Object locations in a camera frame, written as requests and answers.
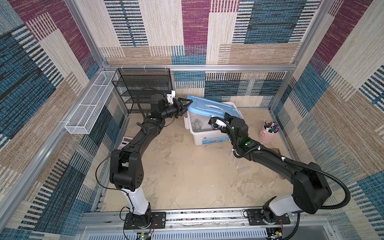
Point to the black wire shelf rack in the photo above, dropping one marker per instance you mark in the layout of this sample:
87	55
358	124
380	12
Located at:
136	85

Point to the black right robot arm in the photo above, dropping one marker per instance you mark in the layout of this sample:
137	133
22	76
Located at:
310	184

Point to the clear glass flask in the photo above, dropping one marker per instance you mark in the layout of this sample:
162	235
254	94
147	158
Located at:
197	125

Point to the white plastic storage bin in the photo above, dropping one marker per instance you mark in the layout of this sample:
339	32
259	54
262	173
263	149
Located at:
208	135

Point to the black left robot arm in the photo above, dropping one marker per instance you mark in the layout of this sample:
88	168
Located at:
126	168

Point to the pink calculator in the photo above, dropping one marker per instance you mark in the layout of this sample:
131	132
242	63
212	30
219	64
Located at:
125	141

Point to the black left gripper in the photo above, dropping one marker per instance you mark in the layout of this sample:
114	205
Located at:
178	108

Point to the brown plastic scoop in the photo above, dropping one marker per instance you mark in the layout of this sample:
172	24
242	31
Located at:
276	150

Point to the pink metal pen bucket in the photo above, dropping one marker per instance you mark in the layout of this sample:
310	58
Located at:
268	133

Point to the blue plastic bin lid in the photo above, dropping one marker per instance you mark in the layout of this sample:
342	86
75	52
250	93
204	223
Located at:
209	108

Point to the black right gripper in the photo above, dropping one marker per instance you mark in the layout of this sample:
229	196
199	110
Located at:
229	118

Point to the white mesh wall basket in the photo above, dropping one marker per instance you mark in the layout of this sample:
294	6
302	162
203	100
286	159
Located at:
87	112

